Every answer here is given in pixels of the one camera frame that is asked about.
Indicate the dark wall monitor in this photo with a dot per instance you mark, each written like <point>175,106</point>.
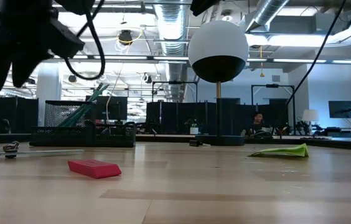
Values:
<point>343,109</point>

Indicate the black mesh desk organizer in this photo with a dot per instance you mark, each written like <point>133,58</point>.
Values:
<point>82,137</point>

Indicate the black rig frame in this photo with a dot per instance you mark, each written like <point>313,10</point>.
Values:
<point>272,86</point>

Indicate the red eraser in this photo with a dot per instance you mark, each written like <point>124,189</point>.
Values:
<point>94,168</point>

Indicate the black office monitor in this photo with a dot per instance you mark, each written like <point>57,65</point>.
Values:
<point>116,107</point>

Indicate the white globe table lamp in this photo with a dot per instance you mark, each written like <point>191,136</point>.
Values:
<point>218,43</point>

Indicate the small plant white pot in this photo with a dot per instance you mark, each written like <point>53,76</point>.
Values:
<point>194,127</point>

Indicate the white building column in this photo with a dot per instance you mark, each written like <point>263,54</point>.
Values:
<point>48,96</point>

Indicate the small white shade lamp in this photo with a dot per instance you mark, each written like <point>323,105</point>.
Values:
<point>310,115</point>

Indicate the green sticky note pad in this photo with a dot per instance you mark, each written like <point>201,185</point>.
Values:
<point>284,152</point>

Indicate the person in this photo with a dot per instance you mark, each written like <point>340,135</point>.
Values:
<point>257,123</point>

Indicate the silver ribbed ventilation duct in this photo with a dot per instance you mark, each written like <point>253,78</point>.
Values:
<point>170,31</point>

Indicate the black room partition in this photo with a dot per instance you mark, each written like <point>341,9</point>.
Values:
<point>7,115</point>
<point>175,118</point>

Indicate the black aluminium table frame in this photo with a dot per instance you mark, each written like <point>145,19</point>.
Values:
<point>334,143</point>

